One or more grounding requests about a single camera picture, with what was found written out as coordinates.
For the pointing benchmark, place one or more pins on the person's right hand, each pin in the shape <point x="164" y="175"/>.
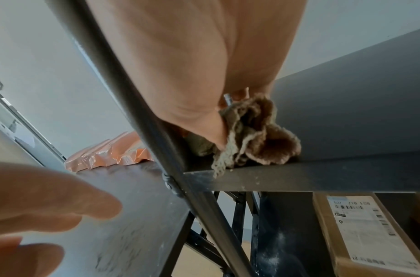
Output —
<point x="196" y="54"/>

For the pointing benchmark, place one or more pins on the person's left hand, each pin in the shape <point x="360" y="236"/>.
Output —
<point x="32" y="200"/>

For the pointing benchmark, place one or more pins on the pink mailer packet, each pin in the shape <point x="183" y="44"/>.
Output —
<point x="121" y="151"/>

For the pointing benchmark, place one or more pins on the green and pink cleaning cloth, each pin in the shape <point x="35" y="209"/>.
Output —
<point x="261" y="135"/>

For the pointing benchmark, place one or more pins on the dark metal shelf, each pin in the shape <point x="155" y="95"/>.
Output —
<point x="350" y="121"/>

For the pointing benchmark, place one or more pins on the group of brown cardboard boxes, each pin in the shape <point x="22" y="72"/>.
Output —
<point x="367" y="238"/>

